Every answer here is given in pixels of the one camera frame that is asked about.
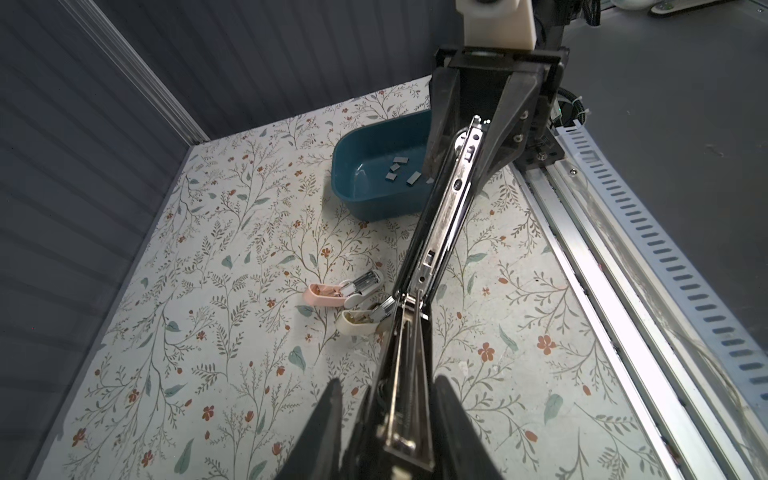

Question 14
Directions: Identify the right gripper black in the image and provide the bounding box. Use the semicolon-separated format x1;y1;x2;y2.
422;47;569;192

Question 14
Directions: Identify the teal plastic tray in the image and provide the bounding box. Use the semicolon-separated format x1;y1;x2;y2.
331;110;432;222

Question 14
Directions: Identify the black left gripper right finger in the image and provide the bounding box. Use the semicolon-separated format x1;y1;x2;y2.
431;375;502;480

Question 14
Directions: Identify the white slotted cable duct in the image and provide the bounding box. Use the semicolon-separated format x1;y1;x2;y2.
557;124;767;423

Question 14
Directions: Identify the beige mini stapler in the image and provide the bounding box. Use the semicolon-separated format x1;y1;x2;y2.
335;297;396;337

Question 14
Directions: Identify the staple strip four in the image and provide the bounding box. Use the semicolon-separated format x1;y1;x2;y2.
407;172;422;186

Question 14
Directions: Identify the aluminium corner post left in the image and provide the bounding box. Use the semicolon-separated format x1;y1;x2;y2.
59;0;210;145

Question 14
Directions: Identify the black long stapler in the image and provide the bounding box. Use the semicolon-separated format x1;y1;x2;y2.
340;117;489;479

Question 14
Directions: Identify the pink mini stapler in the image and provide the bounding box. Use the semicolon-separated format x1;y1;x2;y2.
302;269;384;309

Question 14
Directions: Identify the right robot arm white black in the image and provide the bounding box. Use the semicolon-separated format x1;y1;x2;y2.
422;1;601;186

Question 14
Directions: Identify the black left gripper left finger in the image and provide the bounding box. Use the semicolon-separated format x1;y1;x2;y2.
275;378;343;480

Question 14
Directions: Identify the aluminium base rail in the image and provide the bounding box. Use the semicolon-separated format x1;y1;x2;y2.
516;161;767;479

